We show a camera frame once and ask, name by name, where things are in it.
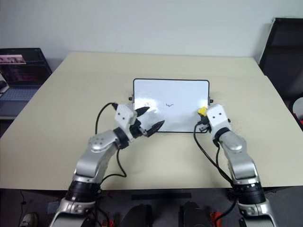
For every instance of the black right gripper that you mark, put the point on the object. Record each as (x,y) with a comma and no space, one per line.
(204,125)

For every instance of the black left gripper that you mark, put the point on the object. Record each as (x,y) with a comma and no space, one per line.
(136,129)

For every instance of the yellow whiteboard eraser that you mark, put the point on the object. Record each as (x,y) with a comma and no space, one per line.
(202,111)

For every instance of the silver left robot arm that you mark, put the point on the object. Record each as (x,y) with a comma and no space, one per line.
(94,163)

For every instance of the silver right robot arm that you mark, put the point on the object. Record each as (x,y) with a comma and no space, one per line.
(239,160)

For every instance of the black-framed small whiteboard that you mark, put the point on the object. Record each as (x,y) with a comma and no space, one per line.
(170,104)

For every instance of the black flat strip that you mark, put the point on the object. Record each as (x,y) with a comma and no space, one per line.
(161,196)

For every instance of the white round object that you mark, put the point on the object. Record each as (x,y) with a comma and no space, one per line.
(298,105)

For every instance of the dark rounded shape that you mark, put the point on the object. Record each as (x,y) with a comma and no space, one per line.
(192,214)

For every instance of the red object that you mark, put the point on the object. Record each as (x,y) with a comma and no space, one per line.
(300,121)

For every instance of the black office chair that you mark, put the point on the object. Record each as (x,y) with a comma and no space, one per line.
(284,59)

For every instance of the open grey laptop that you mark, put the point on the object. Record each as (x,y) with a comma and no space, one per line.
(19,78)

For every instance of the grey shoe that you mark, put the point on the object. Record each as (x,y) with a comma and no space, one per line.
(28,218)

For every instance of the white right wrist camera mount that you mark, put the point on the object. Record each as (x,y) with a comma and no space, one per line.
(216,117)

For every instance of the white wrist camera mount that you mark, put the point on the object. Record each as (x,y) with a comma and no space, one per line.
(124,117)
(216,117)

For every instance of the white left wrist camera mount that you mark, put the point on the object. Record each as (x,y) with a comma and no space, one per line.
(124,117)

